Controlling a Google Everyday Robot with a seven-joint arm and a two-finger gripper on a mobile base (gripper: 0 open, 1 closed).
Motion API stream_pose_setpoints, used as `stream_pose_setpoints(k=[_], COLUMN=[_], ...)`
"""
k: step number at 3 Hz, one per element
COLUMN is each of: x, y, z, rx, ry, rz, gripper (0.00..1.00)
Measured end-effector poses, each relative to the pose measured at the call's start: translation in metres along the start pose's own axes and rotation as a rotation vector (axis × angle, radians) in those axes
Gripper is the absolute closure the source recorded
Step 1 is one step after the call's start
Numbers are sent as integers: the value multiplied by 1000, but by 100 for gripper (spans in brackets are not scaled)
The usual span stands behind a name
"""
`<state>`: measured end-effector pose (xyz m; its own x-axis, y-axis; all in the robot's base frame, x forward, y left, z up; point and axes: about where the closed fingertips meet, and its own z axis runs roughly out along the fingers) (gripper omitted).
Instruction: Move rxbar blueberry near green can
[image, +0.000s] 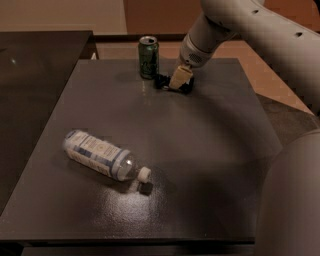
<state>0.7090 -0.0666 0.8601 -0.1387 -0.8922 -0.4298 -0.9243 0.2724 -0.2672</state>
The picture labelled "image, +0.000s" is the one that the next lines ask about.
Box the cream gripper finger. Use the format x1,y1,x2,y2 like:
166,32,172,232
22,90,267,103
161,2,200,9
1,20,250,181
169,65,193,90

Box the dark blue rxbar wrapper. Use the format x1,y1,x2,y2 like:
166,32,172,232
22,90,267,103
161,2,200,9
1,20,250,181
154,74,194,94

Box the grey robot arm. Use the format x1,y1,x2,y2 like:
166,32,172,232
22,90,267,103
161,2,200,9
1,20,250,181
170,0,320,256

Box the green soda can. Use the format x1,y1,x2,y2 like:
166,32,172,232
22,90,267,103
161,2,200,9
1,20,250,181
138,36,159,79

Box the clear plastic water bottle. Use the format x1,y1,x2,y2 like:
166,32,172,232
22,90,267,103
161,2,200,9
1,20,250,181
63,130,151,183

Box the dark side table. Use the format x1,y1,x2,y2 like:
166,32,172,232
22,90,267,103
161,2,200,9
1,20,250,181
0,31,98,213

